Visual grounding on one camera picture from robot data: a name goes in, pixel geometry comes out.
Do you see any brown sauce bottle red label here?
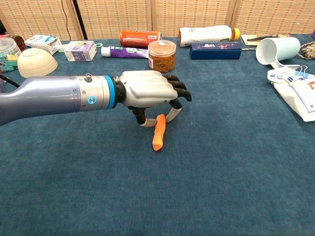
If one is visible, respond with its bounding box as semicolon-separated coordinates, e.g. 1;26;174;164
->
9;34;27;51

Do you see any black stand pole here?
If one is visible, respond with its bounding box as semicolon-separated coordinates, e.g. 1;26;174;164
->
72;0;89;40

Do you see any white bottle yellow cap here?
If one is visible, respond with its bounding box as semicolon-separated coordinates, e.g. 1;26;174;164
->
178;25;241;47

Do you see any white printed bag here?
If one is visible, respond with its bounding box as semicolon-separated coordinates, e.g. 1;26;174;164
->
267;67;315;122

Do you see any dark blue long box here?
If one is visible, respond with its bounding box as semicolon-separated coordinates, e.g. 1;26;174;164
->
189;41;243;60

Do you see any cream bowl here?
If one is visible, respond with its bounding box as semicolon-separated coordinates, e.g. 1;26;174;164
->
17;47;59;79

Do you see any thin black hanging cable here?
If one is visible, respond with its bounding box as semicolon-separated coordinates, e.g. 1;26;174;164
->
61;0;72;41

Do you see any purple white milk carton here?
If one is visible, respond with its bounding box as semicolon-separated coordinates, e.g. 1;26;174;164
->
63;40;98;62

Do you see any blue binder clip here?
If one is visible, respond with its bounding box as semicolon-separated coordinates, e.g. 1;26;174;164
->
292;65;311;81

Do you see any yellow razor package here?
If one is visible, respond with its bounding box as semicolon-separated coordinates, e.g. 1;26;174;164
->
240;33;291;47

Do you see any light blue mug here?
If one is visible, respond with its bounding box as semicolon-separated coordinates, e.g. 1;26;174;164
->
255;36;301;69

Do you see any dark blue tablecloth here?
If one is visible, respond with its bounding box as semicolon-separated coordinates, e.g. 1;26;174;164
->
0;34;315;236

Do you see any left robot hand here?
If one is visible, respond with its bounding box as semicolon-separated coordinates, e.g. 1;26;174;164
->
117;70;192;128

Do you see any clear jar of binder clips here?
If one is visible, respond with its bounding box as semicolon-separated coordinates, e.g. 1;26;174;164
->
0;37;22;72

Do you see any clear jar of rubber bands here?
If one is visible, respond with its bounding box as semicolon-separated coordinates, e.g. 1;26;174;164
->
148;40;177;73

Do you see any blue white milk carton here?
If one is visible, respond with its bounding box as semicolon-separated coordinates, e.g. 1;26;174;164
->
24;34;63;55

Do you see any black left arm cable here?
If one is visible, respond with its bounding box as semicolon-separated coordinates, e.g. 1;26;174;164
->
0;74;20;88

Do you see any orange toy carrot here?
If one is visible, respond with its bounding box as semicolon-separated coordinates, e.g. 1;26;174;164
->
152;114;167;151

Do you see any orange drink can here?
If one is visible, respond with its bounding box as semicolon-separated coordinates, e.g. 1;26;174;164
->
120;29;162;48

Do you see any purple white toothpaste tube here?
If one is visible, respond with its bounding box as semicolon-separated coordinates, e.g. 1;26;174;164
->
100;46;150;59

